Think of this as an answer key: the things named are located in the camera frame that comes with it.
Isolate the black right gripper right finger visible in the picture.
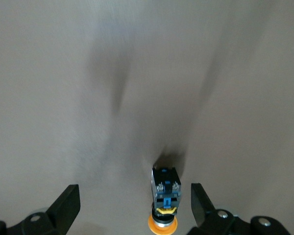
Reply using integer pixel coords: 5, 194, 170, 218
187, 183, 244, 235

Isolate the black button with yellow cap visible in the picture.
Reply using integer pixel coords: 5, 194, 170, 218
147, 167, 182, 235

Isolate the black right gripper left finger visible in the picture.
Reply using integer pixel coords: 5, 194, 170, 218
21, 184, 81, 235

